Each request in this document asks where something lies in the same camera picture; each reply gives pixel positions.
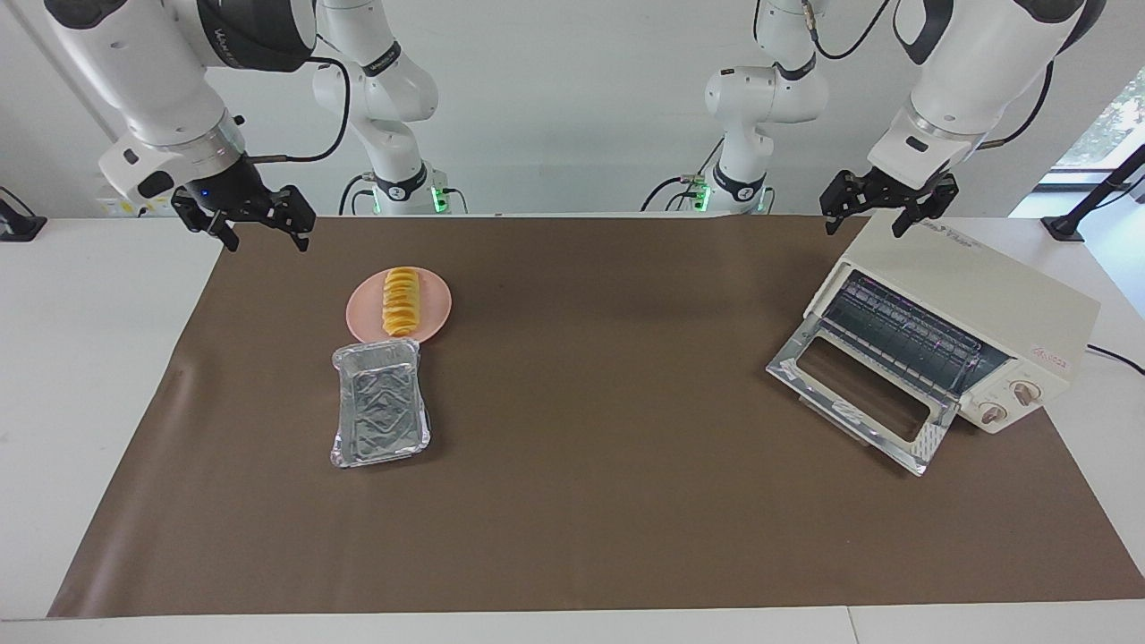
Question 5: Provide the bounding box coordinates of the cream toaster oven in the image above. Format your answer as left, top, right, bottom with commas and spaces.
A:
803, 208, 1101, 436

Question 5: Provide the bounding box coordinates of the metal oven rack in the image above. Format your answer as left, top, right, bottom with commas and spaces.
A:
821, 273, 1010, 399

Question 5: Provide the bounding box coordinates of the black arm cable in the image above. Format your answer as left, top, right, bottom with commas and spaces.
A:
246, 56, 350, 164
805, 0, 1056, 148

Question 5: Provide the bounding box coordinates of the black oven power cable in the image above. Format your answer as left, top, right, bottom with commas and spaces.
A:
1085, 343, 1145, 377

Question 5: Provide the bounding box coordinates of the brown table mat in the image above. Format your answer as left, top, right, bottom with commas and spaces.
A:
47, 215, 1145, 618

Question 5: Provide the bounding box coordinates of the black desk clamp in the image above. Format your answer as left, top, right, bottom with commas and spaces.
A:
0, 186, 47, 242

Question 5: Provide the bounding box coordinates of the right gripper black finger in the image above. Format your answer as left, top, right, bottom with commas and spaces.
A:
266, 186, 317, 253
172, 184, 241, 253

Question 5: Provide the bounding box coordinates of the aluminium foil tray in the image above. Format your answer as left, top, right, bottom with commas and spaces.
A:
330, 337, 432, 470

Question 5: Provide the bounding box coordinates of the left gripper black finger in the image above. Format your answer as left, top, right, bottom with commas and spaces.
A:
820, 172, 860, 236
893, 174, 960, 239

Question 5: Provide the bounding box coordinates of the black angled stand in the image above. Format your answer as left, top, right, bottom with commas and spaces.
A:
1042, 143, 1145, 242

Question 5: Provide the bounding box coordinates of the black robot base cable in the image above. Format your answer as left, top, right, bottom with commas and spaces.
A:
338, 173, 377, 216
640, 136, 727, 213

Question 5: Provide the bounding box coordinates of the glass oven door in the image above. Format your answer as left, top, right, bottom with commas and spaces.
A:
766, 313, 960, 477

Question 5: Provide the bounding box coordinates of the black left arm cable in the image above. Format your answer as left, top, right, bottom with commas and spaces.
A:
805, 0, 1056, 148

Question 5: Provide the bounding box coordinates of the white wall socket box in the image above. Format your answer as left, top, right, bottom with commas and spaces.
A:
98, 192, 178, 217

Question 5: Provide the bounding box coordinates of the golden ridged bread loaf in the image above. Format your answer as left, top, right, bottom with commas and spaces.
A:
381, 267, 421, 338

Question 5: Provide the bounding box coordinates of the pink round plate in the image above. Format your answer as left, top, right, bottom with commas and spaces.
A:
346, 267, 453, 345

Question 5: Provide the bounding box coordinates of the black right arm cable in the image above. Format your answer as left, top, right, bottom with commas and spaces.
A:
246, 56, 350, 164

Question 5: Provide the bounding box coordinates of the bright window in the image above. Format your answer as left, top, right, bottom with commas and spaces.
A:
1042, 67, 1145, 193

